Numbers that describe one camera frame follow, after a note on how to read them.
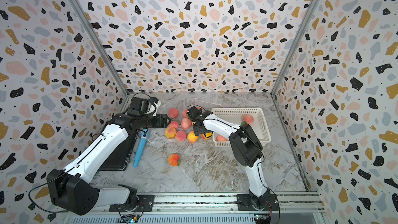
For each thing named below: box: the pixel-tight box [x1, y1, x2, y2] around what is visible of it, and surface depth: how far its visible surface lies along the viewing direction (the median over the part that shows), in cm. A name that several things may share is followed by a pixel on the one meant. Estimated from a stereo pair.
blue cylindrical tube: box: [133, 128, 150, 168], surface depth 91 cm
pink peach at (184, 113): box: [182, 108, 189, 118], surface depth 106 cm
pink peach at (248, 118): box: [241, 114, 254, 125], surface depth 102 cm
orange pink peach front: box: [187, 130, 199, 144], surface depth 94 cm
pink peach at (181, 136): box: [175, 130, 188, 143], surface depth 95 cm
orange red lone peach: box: [167, 153, 180, 167], surface depth 85 cm
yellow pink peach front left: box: [164, 126, 178, 139], surface depth 96 cm
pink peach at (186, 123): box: [180, 117, 192, 131], surface depth 100 cm
